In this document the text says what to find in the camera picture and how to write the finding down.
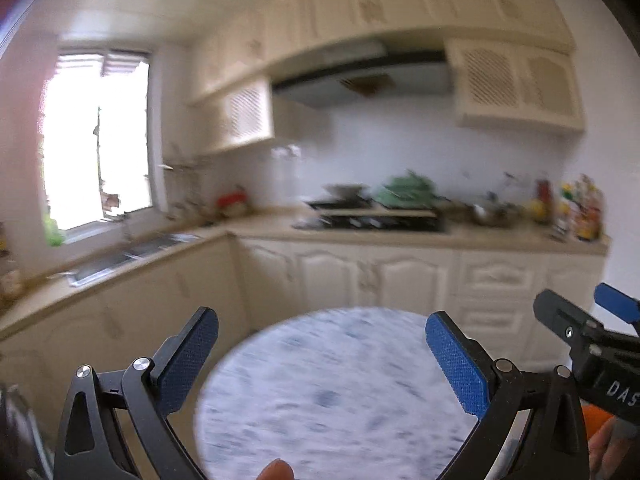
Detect wall utensil rack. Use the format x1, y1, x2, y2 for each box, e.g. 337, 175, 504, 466
160, 157, 211, 172

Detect wide lattice door cabinet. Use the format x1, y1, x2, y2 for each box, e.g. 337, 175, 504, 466
445, 37, 586, 134

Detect black range hood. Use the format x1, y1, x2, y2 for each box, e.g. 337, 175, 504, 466
272, 42, 451, 109

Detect dark sauce bottle red cap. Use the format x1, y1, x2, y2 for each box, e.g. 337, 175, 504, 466
532, 177, 554, 224

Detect grey metal appliance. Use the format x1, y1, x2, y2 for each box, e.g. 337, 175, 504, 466
0, 385, 53, 480

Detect round table with patterned cloth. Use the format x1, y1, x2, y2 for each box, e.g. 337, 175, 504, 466
194, 306, 481, 480

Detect small lattice door cabinet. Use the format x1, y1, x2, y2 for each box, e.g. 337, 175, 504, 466
205, 77, 276, 154

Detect green electric pot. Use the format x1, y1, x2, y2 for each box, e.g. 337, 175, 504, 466
377, 171, 436, 206

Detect stainless steel mixing bowl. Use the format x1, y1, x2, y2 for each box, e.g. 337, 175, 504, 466
470, 200, 517, 227

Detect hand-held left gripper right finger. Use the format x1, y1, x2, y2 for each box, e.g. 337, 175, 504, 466
425, 311, 591, 480

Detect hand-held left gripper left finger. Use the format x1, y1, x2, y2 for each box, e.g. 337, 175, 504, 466
54, 306, 220, 480

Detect black induction cooker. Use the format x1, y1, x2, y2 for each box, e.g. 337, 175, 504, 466
306, 199, 376, 211

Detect cream base cabinets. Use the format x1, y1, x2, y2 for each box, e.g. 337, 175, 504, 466
0, 210, 612, 461

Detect green plastic bottle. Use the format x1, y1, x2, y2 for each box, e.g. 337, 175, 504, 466
44, 215, 66, 247

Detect cluster of condiment bottles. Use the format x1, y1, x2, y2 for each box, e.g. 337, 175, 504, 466
555, 175, 604, 242

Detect glass jar with label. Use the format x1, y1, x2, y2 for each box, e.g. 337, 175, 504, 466
0, 265, 23, 297

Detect sliding kitchen window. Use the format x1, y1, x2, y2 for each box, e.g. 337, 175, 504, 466
40, 47, 153, 241

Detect stainless steel double sink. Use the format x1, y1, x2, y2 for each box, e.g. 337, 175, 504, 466
67, 234, 201, 288

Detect person's right hand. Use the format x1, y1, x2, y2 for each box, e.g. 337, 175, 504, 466
587, 417, 640, 480

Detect grey metal wok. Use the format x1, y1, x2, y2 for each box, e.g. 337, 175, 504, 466
325, 184, 369, 201

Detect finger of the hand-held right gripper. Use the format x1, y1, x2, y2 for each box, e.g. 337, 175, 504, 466
532, 289, 603, 348
595, 282, 640, 324

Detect cream upper wall cabinets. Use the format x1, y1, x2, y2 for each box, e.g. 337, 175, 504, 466
187, 0, 576, 107

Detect cream cabinet drawer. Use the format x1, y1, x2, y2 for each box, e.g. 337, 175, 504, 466
457, 255, 546, 293
452, 295, 535, 341

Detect black gas stove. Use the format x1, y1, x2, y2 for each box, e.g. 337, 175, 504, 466
295, 212, 448, 234

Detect red box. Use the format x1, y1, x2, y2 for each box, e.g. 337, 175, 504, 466
217, 190, 249, 212

